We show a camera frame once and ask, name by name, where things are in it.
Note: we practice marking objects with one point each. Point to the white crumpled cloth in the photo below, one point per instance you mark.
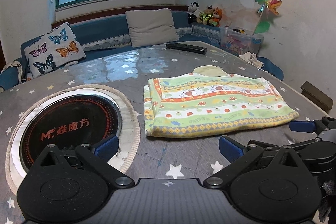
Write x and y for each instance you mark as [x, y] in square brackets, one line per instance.
[251, 58]

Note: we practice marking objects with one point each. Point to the blue bench sofa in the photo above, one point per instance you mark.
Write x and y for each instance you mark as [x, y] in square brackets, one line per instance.
[107, 36]

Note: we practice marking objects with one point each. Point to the black remote control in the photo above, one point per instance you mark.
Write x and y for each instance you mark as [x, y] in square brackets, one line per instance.
[187, 48]

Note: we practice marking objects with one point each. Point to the clear plastic toy box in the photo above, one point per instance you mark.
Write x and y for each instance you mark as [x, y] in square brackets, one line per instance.
[239, 43]

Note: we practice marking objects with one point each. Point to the orange green plush toys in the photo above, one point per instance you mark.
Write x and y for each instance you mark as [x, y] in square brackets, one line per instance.
[210, 16]

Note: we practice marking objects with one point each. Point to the colourful striped baby garment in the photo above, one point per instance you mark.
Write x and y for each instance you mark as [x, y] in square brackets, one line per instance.
[195, 105]

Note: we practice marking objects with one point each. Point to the colourful pinwheel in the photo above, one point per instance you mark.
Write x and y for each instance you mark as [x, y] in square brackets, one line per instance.
[267, 11]

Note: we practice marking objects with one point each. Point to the black induction hotpot cooker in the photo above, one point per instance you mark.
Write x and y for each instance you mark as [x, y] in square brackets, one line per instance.
[67, 120]

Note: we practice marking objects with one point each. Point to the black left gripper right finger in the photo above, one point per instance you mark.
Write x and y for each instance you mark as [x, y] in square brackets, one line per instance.
[241, 159]

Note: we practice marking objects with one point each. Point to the beige plain cushion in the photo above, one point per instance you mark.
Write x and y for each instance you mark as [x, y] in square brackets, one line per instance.
[151, 27]

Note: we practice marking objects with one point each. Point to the black white panda plush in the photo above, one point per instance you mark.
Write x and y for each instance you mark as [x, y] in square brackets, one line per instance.
[193, 12]

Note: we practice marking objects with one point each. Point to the dark wooden chair back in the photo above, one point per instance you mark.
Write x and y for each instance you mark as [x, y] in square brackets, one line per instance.
[316, 96]

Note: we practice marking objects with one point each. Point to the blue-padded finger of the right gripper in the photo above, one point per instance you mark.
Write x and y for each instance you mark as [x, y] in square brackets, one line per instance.
[302, 126]

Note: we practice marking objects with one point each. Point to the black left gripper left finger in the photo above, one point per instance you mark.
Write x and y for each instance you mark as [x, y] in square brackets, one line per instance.
[95, 159]

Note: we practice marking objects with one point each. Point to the butterfly print cushion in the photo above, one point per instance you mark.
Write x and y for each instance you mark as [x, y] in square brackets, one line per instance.
[53, 50]

